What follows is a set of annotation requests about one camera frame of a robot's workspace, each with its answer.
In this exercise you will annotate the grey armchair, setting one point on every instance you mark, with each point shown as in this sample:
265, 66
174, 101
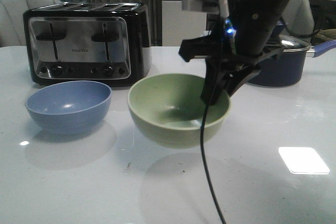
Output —
298, 17
12, 23

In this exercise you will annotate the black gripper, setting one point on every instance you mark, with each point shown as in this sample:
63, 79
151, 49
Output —
223, 59

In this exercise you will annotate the right grey armchair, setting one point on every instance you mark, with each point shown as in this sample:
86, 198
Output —
298, 17

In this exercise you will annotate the black and chrome toaster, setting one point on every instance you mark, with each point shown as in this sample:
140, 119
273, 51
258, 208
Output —
106, 42

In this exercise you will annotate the glass pot lid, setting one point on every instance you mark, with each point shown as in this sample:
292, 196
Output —
288, 43

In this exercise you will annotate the left grey armchair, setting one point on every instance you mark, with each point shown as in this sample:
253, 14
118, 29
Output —
12, 23

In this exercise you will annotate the green bowl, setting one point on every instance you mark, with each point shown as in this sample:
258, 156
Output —
168, 110

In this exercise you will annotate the blue bowl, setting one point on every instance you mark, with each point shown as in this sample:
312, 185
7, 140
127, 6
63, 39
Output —
71, 107

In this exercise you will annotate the blue cooking pot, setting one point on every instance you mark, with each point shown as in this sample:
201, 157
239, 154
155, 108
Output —
287, 69

